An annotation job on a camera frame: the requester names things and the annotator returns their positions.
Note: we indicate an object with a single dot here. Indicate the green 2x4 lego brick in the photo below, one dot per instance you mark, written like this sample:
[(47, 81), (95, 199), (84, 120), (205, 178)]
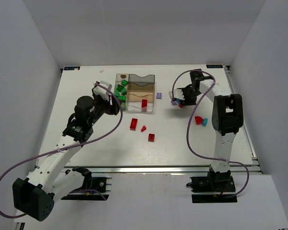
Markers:
[(122, 98)]

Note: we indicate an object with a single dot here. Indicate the red 2x2 lego brick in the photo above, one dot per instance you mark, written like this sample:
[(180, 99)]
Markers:
[(151, 137)]

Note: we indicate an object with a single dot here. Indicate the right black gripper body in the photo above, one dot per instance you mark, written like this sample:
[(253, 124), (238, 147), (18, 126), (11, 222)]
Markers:
[(186, 95)]

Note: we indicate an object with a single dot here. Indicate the green lego brick carried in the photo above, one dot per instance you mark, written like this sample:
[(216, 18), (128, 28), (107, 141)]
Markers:
[(119, 87)]

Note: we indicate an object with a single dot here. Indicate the tall clear narrow container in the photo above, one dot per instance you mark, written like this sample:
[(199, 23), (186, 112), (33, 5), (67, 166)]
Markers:
[(118, 80)]

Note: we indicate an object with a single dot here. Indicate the green upside-down 2x2 lego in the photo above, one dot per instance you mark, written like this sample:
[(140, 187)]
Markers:
[(124, 82)]

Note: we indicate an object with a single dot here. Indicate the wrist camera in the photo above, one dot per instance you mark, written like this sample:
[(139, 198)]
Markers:
[(102, 89), (176, 94)]

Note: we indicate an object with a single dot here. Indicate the red rounded lego brick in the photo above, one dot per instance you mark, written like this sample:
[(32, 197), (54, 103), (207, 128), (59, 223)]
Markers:
[(198, 120)]

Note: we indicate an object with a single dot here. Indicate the lilac 2x2 lego brick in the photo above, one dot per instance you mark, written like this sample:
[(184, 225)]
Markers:
[(159, 95)]

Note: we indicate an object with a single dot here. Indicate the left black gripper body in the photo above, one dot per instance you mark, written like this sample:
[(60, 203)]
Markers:
[(114, 107)]

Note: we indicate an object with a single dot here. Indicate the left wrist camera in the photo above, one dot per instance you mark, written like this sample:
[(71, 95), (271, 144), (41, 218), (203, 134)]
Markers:
[(102, 89)]

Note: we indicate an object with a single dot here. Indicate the amber tinted container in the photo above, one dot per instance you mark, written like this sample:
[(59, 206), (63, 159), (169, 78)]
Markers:
[(137, 93)]

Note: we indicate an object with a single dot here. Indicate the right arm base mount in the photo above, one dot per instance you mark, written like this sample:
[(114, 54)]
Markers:
[(204, 193)]

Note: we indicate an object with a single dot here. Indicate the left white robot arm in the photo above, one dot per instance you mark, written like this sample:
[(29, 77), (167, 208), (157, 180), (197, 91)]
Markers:
[(41, 189)]

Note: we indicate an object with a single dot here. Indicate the light blue small lego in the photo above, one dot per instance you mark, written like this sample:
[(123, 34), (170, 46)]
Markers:
[(205, 121)]

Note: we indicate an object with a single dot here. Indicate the red 2x4 lego brick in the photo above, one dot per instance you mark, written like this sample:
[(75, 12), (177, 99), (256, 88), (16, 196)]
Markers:
[(133, 124)]

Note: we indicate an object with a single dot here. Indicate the grey smoked container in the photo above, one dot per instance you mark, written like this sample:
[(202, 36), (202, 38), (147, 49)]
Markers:
[(141, 81)]

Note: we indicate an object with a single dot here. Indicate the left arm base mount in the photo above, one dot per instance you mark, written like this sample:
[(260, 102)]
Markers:
[(94, 188)]

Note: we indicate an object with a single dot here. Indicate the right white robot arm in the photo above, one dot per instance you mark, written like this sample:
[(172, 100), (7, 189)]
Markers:
[(227, 115)]

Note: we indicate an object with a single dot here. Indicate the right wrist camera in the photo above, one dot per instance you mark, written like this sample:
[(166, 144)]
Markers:
[(176, 94)]

